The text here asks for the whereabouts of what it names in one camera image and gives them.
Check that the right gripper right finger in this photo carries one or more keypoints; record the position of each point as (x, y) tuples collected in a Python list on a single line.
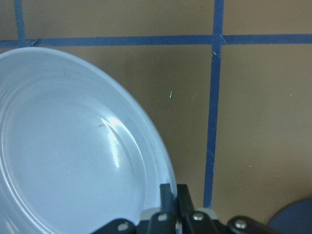
[(194, 221)]

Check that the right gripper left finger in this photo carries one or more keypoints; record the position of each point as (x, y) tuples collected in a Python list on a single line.
[(160, 220)]

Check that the blue plate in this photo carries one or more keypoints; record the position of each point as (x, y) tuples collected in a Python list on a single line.
[(76, 150)]

